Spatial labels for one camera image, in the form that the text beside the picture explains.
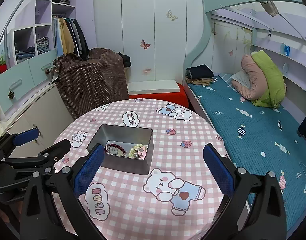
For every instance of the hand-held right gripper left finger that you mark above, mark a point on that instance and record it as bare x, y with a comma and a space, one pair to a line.
89, 172

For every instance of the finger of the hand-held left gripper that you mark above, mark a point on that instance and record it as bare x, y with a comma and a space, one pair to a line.
25, 136
55, 150

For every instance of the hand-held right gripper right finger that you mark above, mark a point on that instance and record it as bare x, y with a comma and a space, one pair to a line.
217, 170

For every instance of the grey metal tin box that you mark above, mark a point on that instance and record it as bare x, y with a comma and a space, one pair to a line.
125, 166

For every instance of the beige cabinet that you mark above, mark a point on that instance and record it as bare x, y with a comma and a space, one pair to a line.
48, 115

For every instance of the teal candy print bed sheet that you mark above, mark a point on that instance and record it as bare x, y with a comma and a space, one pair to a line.
255, 142

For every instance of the mint drawer cabinet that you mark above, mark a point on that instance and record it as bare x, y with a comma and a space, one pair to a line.
30, 70

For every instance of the brown dotted cloth cover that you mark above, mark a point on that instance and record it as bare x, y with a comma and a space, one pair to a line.
88, 85

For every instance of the red green plush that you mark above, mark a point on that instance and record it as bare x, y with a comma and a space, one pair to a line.
0, 67

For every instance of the pink checked bear tablecloth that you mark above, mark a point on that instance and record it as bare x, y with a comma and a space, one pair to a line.
155, 115

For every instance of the tan folded clothes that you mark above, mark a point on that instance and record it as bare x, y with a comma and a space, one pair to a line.
201, 81

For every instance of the white pillow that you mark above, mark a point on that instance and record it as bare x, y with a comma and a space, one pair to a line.
240, 78

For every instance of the dark folded clothes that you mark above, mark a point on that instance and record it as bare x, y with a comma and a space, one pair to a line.
200, 71

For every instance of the pink folded quilt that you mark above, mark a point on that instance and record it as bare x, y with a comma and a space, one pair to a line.
252, 75

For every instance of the light blue hanging garment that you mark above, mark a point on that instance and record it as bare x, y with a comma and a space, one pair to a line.
58, 37

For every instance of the green folded quilt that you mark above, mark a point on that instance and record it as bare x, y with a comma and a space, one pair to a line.
270, 80

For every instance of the yellow hanging garment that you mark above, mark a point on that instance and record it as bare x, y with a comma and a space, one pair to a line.
66, 35

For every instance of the black hanging jacket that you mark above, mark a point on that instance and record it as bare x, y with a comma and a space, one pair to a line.
80, 37

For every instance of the black cloth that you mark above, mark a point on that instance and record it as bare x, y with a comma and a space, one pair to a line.
125, 60

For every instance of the grey curved metal pole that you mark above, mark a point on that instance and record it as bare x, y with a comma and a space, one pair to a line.
11, 21

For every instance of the faint pink butterfly sticker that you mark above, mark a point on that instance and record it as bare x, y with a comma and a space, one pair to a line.
148, 71

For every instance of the purple cubby shelf unit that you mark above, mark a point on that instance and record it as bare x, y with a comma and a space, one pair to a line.
43, 12

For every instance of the blue tag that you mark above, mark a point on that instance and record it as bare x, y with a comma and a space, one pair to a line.
287, 50

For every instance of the pink brown butterfly sticker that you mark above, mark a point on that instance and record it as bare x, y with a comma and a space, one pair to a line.
145, 44

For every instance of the white wardrobe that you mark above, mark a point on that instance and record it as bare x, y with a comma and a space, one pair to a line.
138, 17

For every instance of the yellow butterfly sticker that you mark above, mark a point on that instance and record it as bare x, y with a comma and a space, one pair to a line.
172, 16

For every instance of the grey hanging object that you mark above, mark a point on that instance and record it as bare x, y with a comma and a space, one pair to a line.
270, 8

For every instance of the mint bunk bed frame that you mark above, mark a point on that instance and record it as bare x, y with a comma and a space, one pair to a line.
195, 52

